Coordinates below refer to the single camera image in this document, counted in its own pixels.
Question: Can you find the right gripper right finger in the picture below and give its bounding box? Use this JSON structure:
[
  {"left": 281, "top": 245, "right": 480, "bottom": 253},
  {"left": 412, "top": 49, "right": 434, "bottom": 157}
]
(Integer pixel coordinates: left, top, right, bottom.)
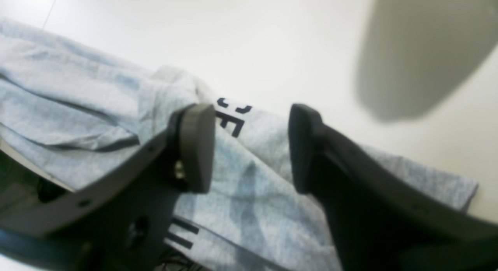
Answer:
[{"left": 288, "top": 104, "right": 498, "bottom": 271}]

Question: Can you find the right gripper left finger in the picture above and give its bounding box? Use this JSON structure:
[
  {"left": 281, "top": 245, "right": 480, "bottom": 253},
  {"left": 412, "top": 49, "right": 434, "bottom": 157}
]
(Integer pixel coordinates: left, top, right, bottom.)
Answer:
[{"left": 1, "top": 104, "right": 216, "bottom": 271}]

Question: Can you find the grey T-shirt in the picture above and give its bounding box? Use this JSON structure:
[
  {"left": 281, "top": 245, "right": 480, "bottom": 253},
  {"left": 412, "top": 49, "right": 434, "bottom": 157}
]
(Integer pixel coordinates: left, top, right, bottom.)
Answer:
[{"left": 1, "top": 18, "right": 497, "bottom": 271}]

